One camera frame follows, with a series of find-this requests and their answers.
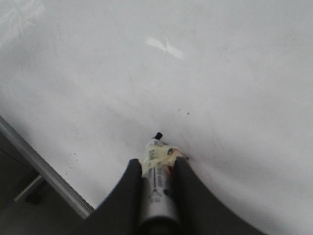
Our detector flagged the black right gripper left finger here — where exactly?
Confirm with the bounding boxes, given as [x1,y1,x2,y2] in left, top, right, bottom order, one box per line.
[70,159,142,235]

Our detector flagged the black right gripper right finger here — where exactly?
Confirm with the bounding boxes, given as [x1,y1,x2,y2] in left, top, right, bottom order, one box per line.
[173,157,263,235]

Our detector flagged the taped black whiteboard marker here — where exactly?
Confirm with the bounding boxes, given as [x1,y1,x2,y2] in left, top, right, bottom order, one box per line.
[140,132,187,224]

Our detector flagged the white whiteboard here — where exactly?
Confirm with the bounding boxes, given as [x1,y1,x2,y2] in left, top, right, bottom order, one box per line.
[0,0,313,235]

